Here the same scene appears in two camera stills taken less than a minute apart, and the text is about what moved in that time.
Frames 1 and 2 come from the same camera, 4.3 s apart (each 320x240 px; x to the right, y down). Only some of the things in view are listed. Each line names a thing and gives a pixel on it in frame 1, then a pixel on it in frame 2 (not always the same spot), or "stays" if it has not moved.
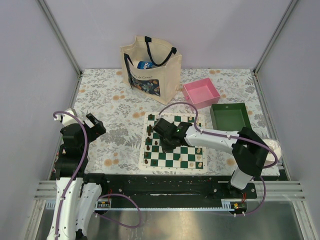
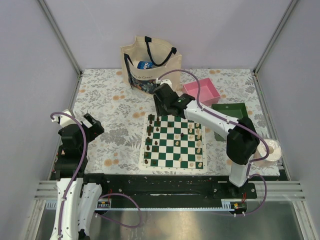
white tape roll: [270, 157] stays
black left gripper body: [93, 132] stays
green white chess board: [182, 157] stays
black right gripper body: [166, 145] to [161, 108]
